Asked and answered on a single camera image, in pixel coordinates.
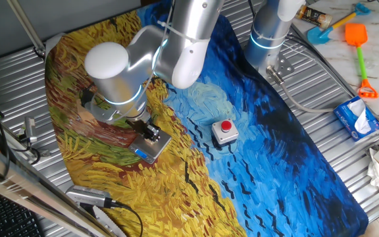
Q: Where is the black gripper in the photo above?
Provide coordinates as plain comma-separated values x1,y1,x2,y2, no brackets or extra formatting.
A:
125,117,161,144

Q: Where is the silver digital scale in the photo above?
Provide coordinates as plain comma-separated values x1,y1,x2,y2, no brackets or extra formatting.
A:
128,128,173,165

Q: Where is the red button grey box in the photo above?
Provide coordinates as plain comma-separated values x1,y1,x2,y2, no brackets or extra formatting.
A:
211,118,240,145

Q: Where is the silver box device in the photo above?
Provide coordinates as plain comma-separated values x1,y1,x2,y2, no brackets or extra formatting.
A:
66,184,115,209

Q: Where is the painted van gogh mat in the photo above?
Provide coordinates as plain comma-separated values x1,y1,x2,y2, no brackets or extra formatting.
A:
44,0,370,237

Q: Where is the white serrated strip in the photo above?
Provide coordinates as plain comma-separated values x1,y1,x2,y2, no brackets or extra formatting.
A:
92,205,128,237

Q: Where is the black keyboard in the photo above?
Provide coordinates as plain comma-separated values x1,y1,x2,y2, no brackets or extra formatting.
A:
0,190,45,237

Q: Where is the grey metal pole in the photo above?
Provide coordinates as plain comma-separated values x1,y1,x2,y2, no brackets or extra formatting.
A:
7,0,47,59

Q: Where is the blue toy shovel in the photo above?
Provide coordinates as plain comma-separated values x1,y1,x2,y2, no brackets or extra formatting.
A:
307,2,372,45

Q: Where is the blue tissue box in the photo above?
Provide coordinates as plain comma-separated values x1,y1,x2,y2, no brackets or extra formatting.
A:
333,95,379,142

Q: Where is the brown labelled bottle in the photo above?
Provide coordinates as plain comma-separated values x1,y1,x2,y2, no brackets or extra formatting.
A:
294,5,334,30

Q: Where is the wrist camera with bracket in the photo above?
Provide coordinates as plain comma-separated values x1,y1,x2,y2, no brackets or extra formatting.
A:
80,87,118,124

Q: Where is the black device cable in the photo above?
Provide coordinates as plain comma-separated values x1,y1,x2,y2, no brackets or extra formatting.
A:
110,199,144,237

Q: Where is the small silver camera on mount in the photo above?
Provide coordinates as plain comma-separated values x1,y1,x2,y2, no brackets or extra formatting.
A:
18,117,51,157

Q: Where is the aluminium frame bar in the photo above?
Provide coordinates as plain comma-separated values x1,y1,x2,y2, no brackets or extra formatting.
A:
0,136,114,237

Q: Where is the grey corrugated hose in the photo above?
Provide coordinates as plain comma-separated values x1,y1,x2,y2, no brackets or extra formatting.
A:
266,65,337,115

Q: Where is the metal base plate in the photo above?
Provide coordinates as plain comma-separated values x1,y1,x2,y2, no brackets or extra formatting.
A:
258,52,295,80

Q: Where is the base cable bundle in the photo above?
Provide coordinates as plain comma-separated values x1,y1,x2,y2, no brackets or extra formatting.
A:
284,24,358,97

